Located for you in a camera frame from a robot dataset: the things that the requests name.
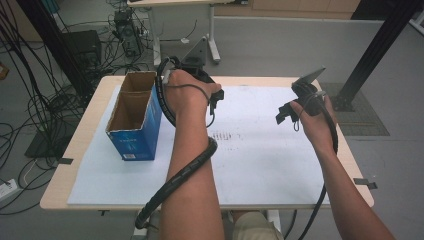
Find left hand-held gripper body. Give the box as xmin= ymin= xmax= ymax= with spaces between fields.
xmin=179 ymin=35 xmax=218 ymax=85

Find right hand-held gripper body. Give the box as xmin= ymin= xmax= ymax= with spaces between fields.
xmin=291 ymin=65 xmax=327 ymax=118

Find person's left hand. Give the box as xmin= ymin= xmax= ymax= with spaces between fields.
xmin=165 ymin=69 xmax=223 ymax=118

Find person's right hand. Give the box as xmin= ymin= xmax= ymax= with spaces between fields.
xmin=289 ymin=95 xmax=338 ymax=158

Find white desk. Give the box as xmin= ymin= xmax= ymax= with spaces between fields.
xmin=126 ymin=0 xmax=250 ymax=67

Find dark grey floor mat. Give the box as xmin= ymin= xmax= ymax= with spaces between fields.
xmin=319 ymin=81 xmax=391 ymax=137

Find blue cardboard box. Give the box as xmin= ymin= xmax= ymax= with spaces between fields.
xmin=105 ymin=70 xmax=164 ymax=162

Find black equipment box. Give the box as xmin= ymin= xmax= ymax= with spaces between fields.
xmin=62 ymin=29 xmax=103 ymax=69

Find person's beige shorts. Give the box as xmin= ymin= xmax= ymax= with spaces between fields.
xmin=231 ymin=211 xmax=285 ymax=240

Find black floor plate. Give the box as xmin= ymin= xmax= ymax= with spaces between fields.
xmin=24 ymin=129 xmax=73 ymax=160

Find white power strip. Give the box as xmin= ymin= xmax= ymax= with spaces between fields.
xmin=0 ymin=178 xmax=20 ymax=202

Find thin black looped cord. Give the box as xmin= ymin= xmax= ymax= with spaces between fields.
xmin=292 ymin=92 xmax=326 ymax=133

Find thin grey cable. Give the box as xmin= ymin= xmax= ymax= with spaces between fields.
xmin=165 ymin=83 xmax=216 ymax=129

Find black metal stand post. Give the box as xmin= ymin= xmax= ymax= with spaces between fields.
xmin=15 ymin=0 xmax=95 ymax=99
xmin=331 ymin=0 xmax=424 ymax=113

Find smooth black gripper cable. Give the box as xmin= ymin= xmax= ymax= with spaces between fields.
xmin=296 ymin=99 xmax=340 ymax=240

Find thick black sleeved cable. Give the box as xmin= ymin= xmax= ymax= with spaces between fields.
xmin=134 ymin=55 xmax=219 ymax=231

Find bundle of black floor cables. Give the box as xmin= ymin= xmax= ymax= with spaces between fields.
xmin=0 ymin=0 xmax=158 ymax=216

